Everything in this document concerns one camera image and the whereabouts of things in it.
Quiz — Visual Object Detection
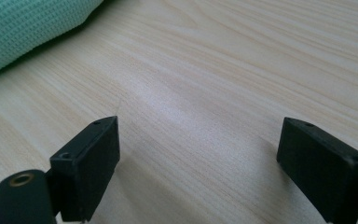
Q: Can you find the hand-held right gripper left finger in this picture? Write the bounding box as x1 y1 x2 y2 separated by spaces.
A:
48 115 121 223

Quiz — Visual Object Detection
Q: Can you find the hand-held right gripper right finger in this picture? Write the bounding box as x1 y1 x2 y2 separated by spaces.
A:
276 117 358 224

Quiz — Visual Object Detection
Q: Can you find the mint green garment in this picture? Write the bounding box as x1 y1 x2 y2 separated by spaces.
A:
0 0 104 80

